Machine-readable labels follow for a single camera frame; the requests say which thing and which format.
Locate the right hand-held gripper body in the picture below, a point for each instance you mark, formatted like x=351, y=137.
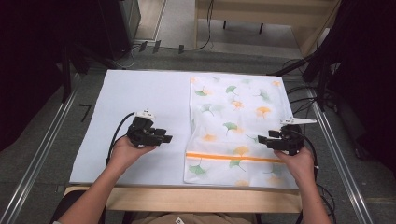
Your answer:
x=291, y=140

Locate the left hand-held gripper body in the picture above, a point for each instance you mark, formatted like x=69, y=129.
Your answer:
x=141, y=133

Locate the leaf print mesh laundry bag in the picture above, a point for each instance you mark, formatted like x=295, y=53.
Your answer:
x=236, y=124

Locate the person's left hand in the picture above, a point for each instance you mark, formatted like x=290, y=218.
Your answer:
x=124, y=154

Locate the person's right hand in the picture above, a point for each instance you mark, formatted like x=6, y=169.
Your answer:
x=300, y=166

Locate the white table cover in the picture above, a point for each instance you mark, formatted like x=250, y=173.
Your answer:
x=140, y=93

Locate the black metal stand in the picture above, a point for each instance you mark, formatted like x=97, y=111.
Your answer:
x=320, y=84
x=66, y=74

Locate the wooden table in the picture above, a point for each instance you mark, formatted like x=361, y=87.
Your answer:
x=186, y=199

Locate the person's beige trousers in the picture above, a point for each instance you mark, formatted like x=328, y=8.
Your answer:
x=199, y=218

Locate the dark curtain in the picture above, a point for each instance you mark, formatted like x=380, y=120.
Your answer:
x=370, y=77
x=28, y=62

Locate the black chair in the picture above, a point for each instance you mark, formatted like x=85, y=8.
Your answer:
x=67, y=202

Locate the black cabinet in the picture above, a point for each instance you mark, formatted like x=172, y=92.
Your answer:
x=120, y=28

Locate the light wooden furniture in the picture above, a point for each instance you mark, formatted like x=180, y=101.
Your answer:
x=264, y=12

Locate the metal floor rail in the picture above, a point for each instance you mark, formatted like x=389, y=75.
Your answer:
x=40, y=140
x=339, y=155

